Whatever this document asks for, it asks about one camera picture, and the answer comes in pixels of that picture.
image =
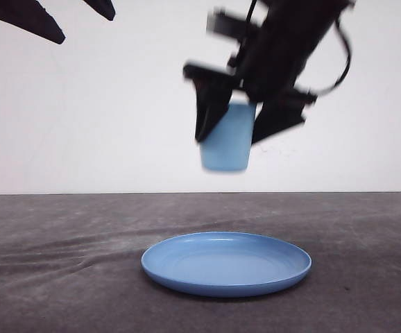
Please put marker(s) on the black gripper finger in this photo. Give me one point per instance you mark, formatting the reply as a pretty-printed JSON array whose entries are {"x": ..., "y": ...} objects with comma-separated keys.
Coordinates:
[
  {"x": 31, "y": 16},
  {"x": 103, "y": 7}
]

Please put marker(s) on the blue plastic plate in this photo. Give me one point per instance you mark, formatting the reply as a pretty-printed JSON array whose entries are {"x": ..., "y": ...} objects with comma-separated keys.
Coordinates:
[{"x": 226, "y": 264}]

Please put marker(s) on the light blue plastic cup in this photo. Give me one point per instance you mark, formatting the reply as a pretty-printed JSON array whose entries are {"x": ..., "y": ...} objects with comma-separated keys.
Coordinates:
[{"x": 227, "y": 147}]

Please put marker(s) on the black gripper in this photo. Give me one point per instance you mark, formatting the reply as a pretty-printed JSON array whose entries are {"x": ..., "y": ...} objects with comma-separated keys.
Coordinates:
[{"x": 271, "y": 57}]

